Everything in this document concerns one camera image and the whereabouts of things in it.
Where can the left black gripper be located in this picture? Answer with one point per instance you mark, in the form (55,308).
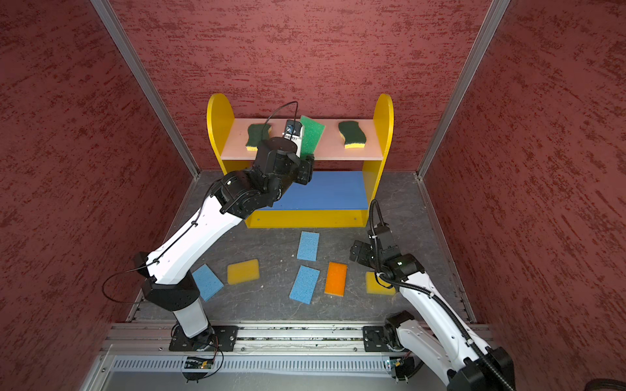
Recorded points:
(304,165)

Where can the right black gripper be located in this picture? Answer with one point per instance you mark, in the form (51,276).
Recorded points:
(365,248)

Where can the dark green wavy sponge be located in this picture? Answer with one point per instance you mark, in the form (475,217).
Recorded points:
(353,136)
(256,134)

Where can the bright green rectangular sponge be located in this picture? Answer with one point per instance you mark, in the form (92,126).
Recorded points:
(312,134)

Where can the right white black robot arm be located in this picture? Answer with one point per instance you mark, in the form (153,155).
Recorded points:
(441,339)

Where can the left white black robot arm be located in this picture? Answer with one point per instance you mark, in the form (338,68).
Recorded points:
(167,270)

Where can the pink upper shelf board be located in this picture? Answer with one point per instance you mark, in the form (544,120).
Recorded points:
(330,148)

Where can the blue lower shelf board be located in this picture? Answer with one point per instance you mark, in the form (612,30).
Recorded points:
(327,190)

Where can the yellow wooden shelf unit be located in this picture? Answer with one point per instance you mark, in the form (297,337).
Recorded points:
(220,118)

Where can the yellow sponge right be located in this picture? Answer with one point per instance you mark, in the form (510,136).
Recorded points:
(375,286)

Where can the yellow sponge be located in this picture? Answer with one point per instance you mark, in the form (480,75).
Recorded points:
(243,272)
(375,286)

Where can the orange sponge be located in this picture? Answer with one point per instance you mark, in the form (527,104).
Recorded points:
(336,279)

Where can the light blue sponge upper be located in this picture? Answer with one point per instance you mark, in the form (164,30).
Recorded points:
(308,246)

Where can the light blue sponge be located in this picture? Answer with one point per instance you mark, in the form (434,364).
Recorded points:
(207,282)
(304,285)
(308,246)

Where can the light blue sponge middle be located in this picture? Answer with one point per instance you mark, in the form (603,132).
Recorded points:
(304,285)

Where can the right small circuit board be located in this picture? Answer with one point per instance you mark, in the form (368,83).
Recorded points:
(400,364)

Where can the small circuit board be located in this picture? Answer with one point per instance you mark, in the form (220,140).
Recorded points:
(400,364)
(198,363)

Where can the yellow sponge left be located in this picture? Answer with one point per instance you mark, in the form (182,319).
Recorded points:
(243,272)

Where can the light blue sponge left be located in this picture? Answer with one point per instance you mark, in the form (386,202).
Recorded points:
(207,282)

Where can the left small circuit board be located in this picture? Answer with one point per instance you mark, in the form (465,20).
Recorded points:
(198,363)

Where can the left aluminium corner profile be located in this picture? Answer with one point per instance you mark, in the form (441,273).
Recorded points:
(114,27)

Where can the aluminium corner profile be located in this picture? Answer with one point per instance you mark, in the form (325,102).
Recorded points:
(488,28)
(114,27)

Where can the right aluminium corner profile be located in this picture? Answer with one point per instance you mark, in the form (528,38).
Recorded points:
(488,28)

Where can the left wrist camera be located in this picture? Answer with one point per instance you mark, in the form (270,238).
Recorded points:
(294,131)

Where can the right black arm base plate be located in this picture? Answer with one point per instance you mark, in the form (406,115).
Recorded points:
(381,339)

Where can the white slotted cable duct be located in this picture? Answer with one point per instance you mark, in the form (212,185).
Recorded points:
(280,365)

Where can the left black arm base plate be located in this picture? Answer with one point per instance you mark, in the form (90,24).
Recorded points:
(222,338)

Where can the aluminium mounting rail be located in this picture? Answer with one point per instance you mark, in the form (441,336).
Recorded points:
(253,338)

